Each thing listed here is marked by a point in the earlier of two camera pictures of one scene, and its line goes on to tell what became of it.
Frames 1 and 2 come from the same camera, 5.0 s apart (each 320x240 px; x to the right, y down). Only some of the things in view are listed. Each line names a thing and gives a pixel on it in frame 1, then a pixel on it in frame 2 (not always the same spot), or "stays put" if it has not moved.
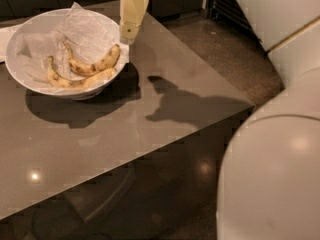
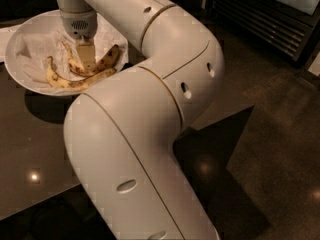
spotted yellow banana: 86,69 stays put
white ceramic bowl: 72,53 stays put
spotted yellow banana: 61,82 stays put
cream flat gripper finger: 133,6 → 87,56
